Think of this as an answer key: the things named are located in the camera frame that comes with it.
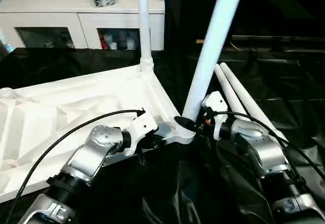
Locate white plastic table leg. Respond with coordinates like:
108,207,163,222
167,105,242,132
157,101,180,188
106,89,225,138
219,61,289,144
180,0,247,136
136,0,155,71
214,63,252,122

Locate white plastic table top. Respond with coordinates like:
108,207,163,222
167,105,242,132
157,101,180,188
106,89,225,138
0,62,196,197

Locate black work mat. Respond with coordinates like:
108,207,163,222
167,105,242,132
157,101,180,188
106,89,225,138
0,46,325,224

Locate red bottle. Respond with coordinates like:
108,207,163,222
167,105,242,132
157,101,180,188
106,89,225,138
100,33,109,50

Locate black flat monitor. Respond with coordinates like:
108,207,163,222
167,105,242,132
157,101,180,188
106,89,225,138
228,35,325,54

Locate black speaker cabinet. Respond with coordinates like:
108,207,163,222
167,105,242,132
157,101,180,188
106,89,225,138
164,0,231,53

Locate white sideboard cabinet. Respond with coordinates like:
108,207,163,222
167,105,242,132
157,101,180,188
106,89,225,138
0,0,166,51

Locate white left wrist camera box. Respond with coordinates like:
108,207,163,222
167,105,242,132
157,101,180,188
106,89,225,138
122,112,160,158

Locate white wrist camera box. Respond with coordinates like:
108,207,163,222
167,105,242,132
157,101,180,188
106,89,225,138
122,112,160,158
201,90,229,142

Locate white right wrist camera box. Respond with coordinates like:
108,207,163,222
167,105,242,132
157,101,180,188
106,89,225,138
201,90,229,142

